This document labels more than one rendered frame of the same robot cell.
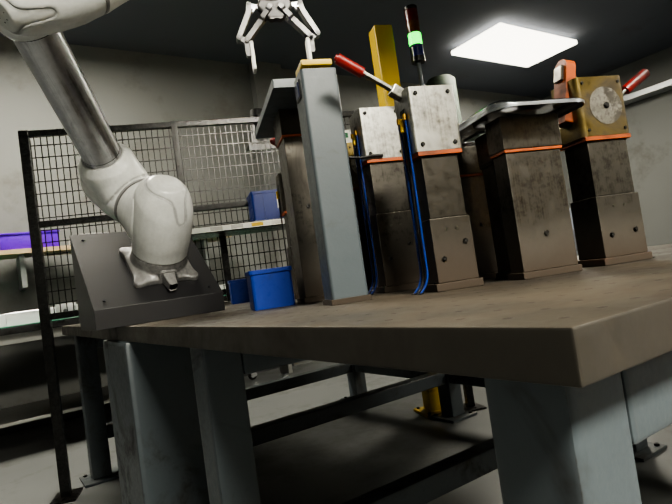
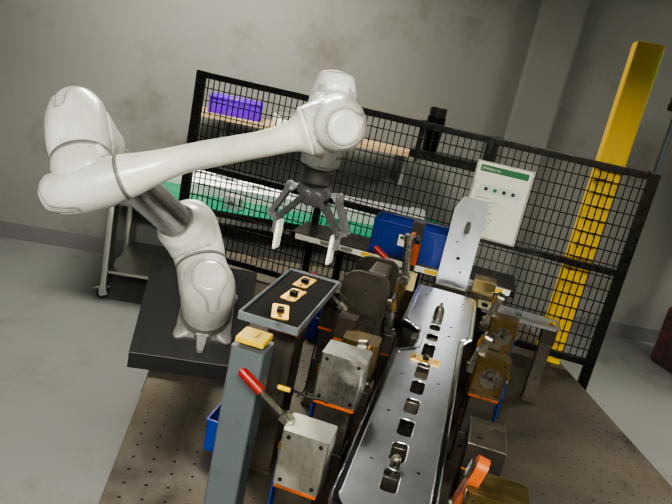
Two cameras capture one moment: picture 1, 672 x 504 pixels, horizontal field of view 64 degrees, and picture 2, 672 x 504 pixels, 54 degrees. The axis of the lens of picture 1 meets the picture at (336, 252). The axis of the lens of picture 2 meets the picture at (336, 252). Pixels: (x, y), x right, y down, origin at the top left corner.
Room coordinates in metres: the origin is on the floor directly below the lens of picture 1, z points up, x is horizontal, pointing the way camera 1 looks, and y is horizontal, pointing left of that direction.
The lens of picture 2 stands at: (-0.02, -0.64, 1.72)
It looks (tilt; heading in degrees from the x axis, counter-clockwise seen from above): 16 degrees down; 26
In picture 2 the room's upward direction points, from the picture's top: 12 degrees clockwise
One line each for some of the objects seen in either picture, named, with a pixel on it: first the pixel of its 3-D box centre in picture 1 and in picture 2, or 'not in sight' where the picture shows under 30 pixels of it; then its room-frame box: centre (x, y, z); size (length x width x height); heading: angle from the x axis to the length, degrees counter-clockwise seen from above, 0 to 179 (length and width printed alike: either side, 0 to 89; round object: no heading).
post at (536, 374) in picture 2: not in sight; (538, 362); (2.27, -0.42, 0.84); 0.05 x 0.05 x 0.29; 15
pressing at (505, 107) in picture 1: (401, 182); (427, 365); (1.56, -0.22, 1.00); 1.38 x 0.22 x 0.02; 15
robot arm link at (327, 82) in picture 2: not in sight; (332, 107); (1.26, 0.06, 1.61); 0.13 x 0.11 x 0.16; 36
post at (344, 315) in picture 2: not in sight; (333, 384); (1.43, -0.02, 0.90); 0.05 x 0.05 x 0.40; 15
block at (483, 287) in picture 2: not in sight; (473, 323); (2.32, -0.14, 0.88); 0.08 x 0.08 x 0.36; 15
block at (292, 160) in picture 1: (304, 207); (276, 384); (1.27, 0.06, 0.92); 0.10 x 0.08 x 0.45; 15
